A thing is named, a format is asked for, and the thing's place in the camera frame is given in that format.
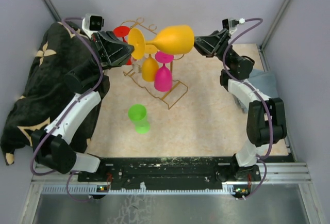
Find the red plastic wine glass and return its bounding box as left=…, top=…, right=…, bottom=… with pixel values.
left=113, top=25, right=132, bottom=66

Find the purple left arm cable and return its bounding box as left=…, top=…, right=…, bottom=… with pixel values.
left=30, top=17, right=104, bottom=204

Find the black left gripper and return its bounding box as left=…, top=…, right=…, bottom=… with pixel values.
left=84, top=30, right=137, bottom=77

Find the green plastic wine glass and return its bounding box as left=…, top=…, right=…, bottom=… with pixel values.
left=128, top=104, right=150, bottom=134

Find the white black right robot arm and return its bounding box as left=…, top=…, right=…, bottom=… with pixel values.
left=194, top=28, right=287, bottom=182

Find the gold wire wine glass rack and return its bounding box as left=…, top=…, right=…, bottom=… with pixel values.
left=119, top=17, right=188, bottom=110

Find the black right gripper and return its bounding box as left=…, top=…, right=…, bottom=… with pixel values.
left=188, top=29, right=239, bottom=68

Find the black floral blanket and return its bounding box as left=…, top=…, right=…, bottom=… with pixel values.
left=1, top=22, right=95, bottom=166

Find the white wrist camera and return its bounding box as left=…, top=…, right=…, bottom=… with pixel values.
left=222, top=18, right=245, bottom=35
left=81, top=13, right=104, bottom=38

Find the pink plastic wine glass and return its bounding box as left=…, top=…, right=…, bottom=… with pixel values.
left=154, top=51, right=174, bottom=92

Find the orange plastic wine glass back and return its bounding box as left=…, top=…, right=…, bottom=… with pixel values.
left=142, top=44, right=159, bottom=82

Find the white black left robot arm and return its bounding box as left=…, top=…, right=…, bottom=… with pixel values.
left=31, top=31, right=134, bottom=181

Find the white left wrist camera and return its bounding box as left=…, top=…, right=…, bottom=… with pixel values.
left=81, top=13, right=104, bottom=38

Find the orange plastic wine glass front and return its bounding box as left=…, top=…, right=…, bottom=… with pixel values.
left=127, top=25, right=194, bottom=60

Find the orange plastic wine glass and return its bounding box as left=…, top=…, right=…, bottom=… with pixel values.
left=142, top=44, right=159, bottom=82
left=127, top=25, right=194, bottom=60

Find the clear wine glass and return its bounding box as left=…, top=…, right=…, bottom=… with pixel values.
left=128, top=34, right=144, bottom=74

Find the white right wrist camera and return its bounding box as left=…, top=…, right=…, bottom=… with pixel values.
left=222, top=18, right=245, bottom=35

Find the grey folded cloth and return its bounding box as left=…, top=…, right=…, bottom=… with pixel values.
left=248, top=69, right=279, bottom=98

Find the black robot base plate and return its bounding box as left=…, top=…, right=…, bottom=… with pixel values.
left=78, top=157, right=261, bottom=191

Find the grey slotted cable duct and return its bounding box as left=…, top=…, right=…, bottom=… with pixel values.
left=41, top=184, right=248, bottom=195

